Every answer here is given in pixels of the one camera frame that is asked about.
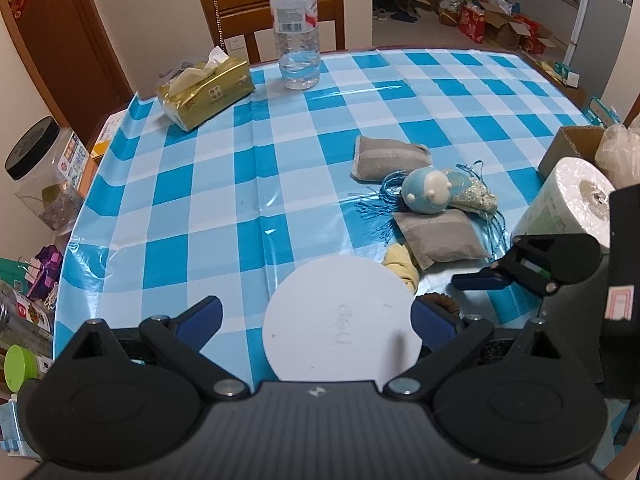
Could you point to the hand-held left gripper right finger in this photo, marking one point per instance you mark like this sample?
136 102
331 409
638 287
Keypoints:
432 321

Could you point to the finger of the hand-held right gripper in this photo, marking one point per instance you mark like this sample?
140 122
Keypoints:
477 280

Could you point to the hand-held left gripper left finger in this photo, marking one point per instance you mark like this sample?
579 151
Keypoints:
200 319

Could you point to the brown hair scrunchie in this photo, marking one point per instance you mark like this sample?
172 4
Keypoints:
445 302

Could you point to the grey fabric sachet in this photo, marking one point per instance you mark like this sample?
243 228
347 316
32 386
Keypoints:
440 237
390 159

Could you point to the yellow knotted cloth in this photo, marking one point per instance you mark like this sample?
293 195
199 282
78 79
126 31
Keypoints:
402 262

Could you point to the blue floral tasselled sachet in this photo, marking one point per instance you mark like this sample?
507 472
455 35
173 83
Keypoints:
472 192

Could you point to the round blue plush toy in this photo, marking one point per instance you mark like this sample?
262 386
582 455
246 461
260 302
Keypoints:
425 192

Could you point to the brown cardboard box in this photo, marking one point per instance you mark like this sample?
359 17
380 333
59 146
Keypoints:
567 147

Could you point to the peach mesh bath pouf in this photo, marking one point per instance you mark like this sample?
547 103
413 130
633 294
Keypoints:
620 155

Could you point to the clear jar with white lid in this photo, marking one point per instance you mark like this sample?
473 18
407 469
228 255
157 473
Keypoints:
340 320

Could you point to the toilet paper roll green wrapper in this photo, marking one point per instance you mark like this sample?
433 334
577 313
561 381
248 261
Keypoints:
560 195

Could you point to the blue white checked tablecloth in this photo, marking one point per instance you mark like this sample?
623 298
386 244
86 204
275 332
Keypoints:
225 160

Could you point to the purple binder clips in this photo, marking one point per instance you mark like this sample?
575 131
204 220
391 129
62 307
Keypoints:
45 267

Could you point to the green plastic cup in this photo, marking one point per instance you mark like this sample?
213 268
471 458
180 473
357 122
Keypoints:
17 367

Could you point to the orange white small box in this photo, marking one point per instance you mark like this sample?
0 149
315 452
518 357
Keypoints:
107 135

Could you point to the light blue small device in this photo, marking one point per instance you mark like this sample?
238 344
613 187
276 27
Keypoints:
10 425

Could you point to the green white small carton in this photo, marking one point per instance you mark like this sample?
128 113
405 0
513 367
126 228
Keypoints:
567 74

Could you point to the gold tissue pack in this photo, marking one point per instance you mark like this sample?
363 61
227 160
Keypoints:
210 92

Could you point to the plastic jar with black lid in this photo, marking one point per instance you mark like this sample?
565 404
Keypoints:
35 145

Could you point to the red gift box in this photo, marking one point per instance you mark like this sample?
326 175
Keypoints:
537 37
470 22

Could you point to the open cardboard box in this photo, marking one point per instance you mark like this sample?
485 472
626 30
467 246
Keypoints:
505 25

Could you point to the pair of slippers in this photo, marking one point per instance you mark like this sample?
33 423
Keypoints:
395 15

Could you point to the clear plastic water bottle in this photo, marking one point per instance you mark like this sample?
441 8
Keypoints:
295 35

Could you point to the brown wooden door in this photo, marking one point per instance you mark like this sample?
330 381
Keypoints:
60 35

